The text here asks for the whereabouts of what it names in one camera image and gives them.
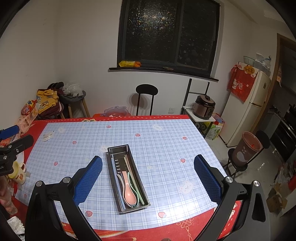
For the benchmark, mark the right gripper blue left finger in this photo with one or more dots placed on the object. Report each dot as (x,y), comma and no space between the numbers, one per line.
(85,178)

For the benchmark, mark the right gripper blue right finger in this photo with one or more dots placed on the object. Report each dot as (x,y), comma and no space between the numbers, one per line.
(207,175)

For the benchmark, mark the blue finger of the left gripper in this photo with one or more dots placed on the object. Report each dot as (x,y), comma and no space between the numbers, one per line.
(20,145)
(9,132)

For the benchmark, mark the long pink chopstick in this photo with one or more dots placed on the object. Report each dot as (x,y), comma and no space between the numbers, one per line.
(128,164)

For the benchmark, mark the cartoon mug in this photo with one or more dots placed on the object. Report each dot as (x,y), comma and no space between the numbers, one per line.
(19,173)

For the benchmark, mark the stainless steel utensil tray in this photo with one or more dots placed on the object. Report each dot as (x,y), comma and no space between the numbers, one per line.
(119,153)

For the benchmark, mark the blue chopstick in tray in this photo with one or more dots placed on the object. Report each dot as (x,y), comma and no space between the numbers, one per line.
(117,183)

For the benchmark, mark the beige grey spoon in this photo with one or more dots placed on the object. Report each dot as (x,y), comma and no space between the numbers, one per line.
(121,187)

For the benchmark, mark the pink spoon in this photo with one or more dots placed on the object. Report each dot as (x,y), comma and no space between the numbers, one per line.
(128,194)

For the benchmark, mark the teal green spoon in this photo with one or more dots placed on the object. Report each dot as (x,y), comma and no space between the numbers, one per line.
(133,189)

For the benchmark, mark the yellow snack bags pile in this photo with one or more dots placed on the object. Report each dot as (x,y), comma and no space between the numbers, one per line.
(45,99)

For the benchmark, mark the brown trash bin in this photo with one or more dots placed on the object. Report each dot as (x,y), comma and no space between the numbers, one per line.
(248,146)

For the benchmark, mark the blue plaid table mat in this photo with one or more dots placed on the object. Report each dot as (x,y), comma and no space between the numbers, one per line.
(163,152)

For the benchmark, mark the black metal shelf rack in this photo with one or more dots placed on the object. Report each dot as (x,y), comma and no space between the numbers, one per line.
(188,109)

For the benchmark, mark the grey wooden stool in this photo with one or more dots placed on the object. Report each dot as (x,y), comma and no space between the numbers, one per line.
(68,100)

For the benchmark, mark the white refrigerator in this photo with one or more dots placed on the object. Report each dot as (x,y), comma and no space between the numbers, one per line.
(240,116)

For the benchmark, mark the brown rice cooker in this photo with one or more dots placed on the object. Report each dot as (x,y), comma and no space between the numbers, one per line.
(204,107)

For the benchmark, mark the yellow snack bag on sill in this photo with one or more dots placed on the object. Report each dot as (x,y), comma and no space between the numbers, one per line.
(130,64)

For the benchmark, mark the dark window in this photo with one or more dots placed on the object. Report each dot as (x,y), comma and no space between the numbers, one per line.
(178,37)

